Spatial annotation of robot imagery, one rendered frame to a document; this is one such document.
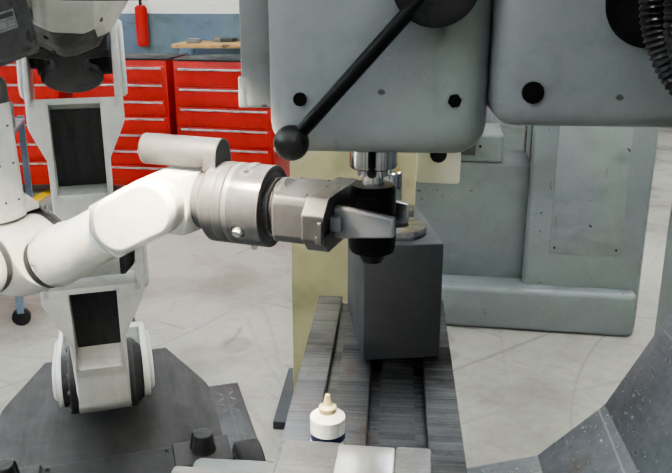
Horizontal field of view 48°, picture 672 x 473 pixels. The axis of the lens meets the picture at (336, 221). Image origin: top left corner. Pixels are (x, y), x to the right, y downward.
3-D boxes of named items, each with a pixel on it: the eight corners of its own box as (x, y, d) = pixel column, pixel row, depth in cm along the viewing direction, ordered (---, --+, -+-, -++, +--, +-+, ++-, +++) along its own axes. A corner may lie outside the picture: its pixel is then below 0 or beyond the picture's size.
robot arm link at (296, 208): (322, 184, 72) (209, 174, 75) (322, 280, 74) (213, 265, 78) (362, 158, 83) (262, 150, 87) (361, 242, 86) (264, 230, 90)
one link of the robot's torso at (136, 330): (60, 376, 173) (54, 323, 169) (151, 364, 178) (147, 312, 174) (55, 423, 154) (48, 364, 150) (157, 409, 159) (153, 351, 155)
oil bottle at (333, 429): (308, 487, 87) (307, 402, 84) (312, 466, 91) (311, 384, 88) (344, 489, 87) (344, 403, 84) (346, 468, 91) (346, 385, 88)
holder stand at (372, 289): (362, 361, 117) (363, 237, 111) (346, 305, 138) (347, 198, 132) (439, 357, 118) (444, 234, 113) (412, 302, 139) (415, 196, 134)
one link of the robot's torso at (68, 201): (45, 270, 146) (18, 20, 137) (139, 262, 151) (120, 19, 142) (38, 292, 132) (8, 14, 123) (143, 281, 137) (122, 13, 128)
